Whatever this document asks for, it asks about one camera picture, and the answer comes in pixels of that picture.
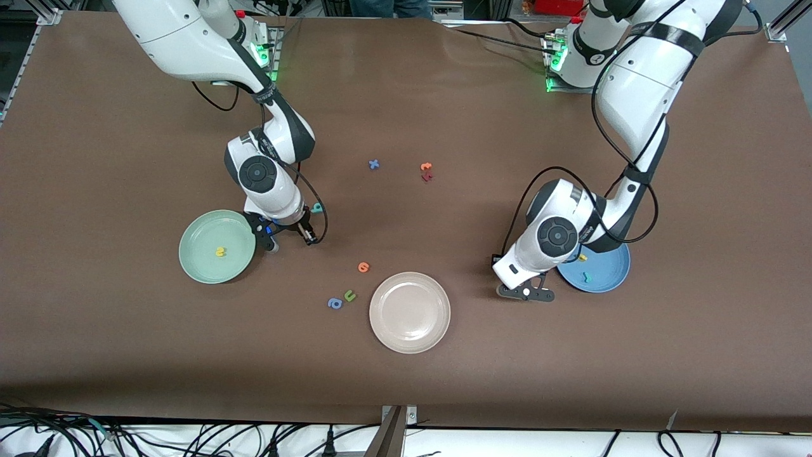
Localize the green plate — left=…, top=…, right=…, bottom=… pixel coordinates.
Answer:
left=178, top=209, right=257, bottom=284

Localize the brown table cover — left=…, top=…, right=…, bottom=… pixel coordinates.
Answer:
left=0, top=11, right=812, bottom=434

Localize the red box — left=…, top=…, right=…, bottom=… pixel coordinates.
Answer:
left=535, top=0, right=586, bottom=17

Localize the person in blue jeans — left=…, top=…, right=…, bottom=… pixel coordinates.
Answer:
left=349, top=0, right=433, bottom=20

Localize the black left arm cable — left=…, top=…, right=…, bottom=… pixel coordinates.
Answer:
left=501, top=0, right=762, bottom=255

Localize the black cable on table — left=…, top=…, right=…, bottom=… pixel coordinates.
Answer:
left=454, top=18, right=575, bottom=55

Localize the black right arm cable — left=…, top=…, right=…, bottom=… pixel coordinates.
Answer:
left=190, top=81, right=329, bottom=246

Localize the blue plate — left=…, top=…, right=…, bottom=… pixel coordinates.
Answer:
left=558, top=241, right=631, bottom=294

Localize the aluminium frame rail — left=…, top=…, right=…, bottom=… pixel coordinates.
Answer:
left=0, top=8, right=62, bottom=124
left=766, top=0, right=812, bottom=44

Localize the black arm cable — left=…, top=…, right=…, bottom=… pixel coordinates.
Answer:
left=190, top=81, right=329, bottom=246
left=501, top=0, right=762, bottom=255

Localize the metal table bracket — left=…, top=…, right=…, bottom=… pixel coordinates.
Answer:
left=379, top=404, right=419, bottom=457

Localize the beige plate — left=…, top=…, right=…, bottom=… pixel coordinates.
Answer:
left=369, top=272, right=452, bottom=354

